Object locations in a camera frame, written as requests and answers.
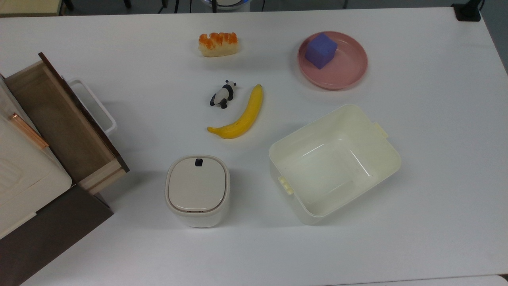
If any black and white panda toy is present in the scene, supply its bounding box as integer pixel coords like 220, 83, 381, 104
210, 80, 237, 109

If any yellow toy banana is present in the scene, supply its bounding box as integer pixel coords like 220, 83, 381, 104
207, 83, 264, 139

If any toy bread with orange glaze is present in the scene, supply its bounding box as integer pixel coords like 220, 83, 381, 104
198, 32, 240, 58

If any wooden drawer with brown front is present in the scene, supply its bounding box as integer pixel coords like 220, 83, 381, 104
4, 52, 130, 195

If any cream lidded trash can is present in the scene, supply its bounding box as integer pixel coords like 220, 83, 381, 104
165, 155, 231, 228

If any cream plastic open box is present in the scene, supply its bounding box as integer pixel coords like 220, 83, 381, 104
268, 104, 402, 226

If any purple foam cube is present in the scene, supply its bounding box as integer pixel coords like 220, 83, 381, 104
304, 33, 338, 70

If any pink round plate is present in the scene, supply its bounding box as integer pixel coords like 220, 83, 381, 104
298, 31, 368, 91

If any dark brown cabinet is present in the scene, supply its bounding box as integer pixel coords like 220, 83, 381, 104
0, 185, 114, 286

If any cream plastic cabinet unit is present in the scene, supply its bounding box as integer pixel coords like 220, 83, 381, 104
0, 75, 73, 239

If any light wooden side table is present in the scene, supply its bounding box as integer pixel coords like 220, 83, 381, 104
0, 0, 65, 17

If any white drawer handle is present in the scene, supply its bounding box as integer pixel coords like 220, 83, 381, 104
68, 79, 117, 137

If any copper bar handle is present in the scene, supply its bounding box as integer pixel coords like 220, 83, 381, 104
10, 113, 49, 150

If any black table clamp mount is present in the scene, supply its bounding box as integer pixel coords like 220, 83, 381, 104
452, 0, 483, 22

